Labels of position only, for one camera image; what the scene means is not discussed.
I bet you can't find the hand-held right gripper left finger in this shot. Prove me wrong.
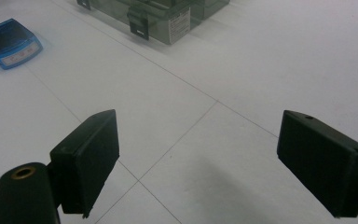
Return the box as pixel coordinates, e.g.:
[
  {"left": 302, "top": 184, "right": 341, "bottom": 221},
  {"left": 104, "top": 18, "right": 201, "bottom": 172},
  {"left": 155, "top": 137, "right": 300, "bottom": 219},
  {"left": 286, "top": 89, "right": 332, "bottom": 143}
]
[{"left": 49, "top": 108, "right": 120, "bottom": 218}]

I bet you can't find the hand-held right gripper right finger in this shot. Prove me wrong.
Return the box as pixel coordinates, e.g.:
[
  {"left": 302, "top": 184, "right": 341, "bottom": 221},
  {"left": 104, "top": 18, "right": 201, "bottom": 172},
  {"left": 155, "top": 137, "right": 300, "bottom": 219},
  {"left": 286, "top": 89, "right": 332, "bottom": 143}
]
[{"left": 276, "top": 109, "right": 358, "bottom": 218}]

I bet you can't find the blue digital scale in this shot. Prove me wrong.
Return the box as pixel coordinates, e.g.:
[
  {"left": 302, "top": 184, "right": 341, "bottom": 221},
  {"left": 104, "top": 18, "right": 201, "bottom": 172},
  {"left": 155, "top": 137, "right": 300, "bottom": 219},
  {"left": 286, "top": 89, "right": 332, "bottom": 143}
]
[{"left": 0, "top": 18, "right": 44, "bottom": 70}]

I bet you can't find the transparent green storage box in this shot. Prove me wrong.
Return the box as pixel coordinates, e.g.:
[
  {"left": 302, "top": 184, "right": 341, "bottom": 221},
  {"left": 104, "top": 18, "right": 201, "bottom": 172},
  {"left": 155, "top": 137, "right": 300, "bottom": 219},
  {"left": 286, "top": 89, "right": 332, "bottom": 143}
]
[{"left": 76, "top": 0, "right": 231, "bottom": 46}]

